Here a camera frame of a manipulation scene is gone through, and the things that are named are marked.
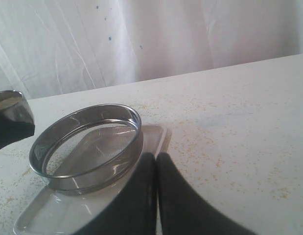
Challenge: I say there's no white backdrop curtain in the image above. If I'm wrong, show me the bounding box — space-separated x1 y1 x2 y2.
0 0 303 99

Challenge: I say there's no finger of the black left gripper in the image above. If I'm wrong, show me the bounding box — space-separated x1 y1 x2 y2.
0 113 35 150

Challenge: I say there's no round stainless steel sieve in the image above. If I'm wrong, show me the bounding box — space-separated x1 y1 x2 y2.
29 104 143 195

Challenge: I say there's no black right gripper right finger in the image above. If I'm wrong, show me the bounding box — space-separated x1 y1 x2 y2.
156 153 252 235

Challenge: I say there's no white plastic tray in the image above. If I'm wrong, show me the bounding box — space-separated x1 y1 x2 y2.
13 124 173 235

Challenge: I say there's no stainless steel cup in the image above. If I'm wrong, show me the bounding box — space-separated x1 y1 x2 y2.
0 90 34 124

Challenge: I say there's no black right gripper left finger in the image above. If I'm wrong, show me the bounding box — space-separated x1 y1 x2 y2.
75 153 157 235

